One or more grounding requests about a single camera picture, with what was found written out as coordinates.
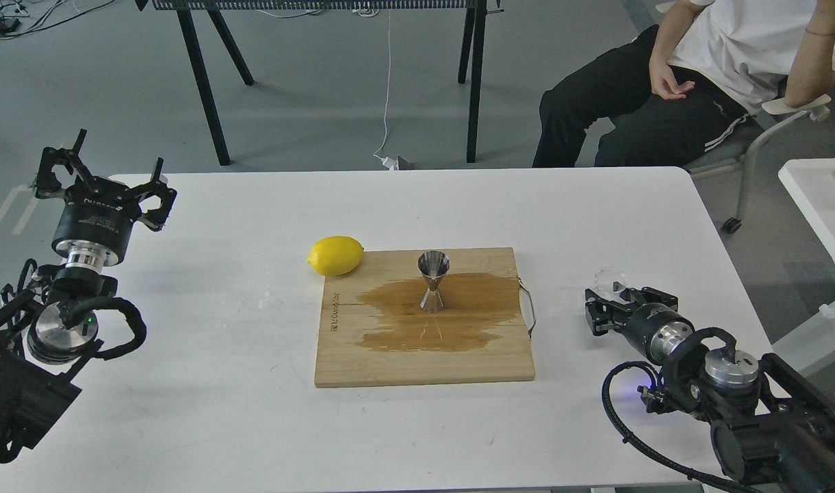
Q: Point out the clear glass measuring cup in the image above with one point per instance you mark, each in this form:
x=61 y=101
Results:
x=610 y=283

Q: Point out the steel double jigger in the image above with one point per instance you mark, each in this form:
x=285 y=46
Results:
x=433 y=265

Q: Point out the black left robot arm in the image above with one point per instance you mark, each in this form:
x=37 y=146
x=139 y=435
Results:
x=58 y=317

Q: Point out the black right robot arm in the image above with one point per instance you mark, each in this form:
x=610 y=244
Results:
x=767 y=423

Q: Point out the seated person white shirt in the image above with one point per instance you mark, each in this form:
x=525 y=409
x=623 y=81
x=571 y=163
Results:
x=737 y=53

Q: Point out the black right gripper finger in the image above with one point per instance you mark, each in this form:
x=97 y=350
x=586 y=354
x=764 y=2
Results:
x=648 y=301
x=604 y=315

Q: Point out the yellow lemon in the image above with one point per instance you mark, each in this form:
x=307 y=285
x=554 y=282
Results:
x=335 y=255

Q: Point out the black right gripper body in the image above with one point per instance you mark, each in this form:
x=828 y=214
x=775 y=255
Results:
x=655 y=331

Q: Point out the white side table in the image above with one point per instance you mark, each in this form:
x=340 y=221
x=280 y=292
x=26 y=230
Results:
x=810 y=183

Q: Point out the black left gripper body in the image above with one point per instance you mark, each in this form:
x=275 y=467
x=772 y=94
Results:
x=101 y=221

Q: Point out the person's right hand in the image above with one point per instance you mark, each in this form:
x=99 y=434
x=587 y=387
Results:
x=663 y=82

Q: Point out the wooden cutting board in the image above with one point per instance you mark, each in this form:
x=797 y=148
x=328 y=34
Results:
x=373 y=332

